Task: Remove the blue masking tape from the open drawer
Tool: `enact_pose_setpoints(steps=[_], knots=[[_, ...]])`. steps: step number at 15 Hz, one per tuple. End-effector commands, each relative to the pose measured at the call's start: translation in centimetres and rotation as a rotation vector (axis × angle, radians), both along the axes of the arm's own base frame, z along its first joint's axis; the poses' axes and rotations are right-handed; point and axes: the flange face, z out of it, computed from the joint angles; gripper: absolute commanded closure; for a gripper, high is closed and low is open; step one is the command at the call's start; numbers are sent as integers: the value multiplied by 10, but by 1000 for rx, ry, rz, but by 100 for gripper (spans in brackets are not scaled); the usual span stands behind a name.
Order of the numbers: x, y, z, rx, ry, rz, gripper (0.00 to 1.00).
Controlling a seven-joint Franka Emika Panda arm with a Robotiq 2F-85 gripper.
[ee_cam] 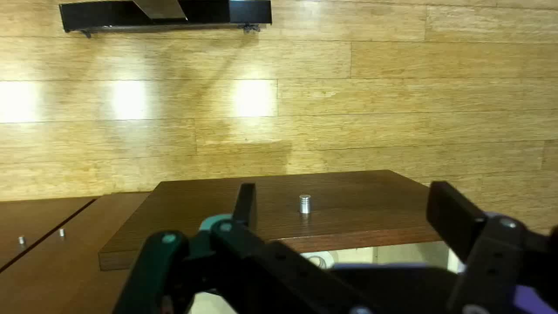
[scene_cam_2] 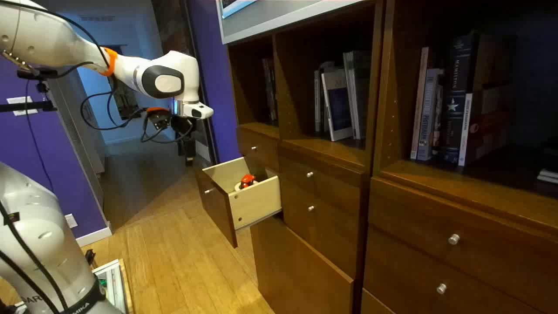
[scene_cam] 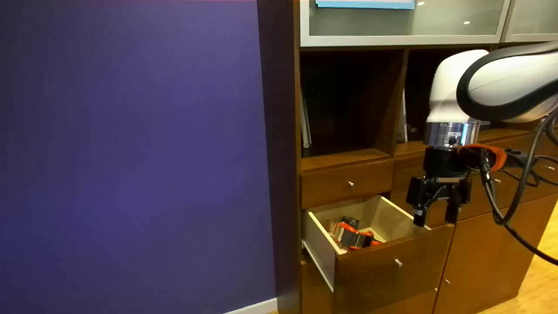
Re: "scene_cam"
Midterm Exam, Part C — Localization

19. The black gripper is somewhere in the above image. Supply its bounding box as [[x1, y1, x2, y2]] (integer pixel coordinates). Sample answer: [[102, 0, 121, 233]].
[[405, 146, 470, 226]]

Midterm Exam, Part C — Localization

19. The red black tape dispenser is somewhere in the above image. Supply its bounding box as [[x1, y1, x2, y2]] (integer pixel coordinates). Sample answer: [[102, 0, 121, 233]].
[[329, 216, 378, 251]]

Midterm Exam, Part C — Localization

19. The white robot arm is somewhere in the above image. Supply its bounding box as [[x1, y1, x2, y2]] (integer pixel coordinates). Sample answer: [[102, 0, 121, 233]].
[[405, 41, 558, 226]]

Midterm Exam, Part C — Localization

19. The open wooden drawer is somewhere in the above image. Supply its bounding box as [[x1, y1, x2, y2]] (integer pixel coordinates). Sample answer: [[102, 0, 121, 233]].
[[301, 197, 451, 314]]

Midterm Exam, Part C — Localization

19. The brown wooden cabinet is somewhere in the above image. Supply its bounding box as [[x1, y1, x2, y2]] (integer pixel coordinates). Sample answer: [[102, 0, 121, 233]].
[[255, 0, 555, 314]]

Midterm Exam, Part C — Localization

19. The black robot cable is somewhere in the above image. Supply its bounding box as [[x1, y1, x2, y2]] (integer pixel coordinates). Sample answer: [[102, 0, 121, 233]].
[[475, 106, 558, 266]]

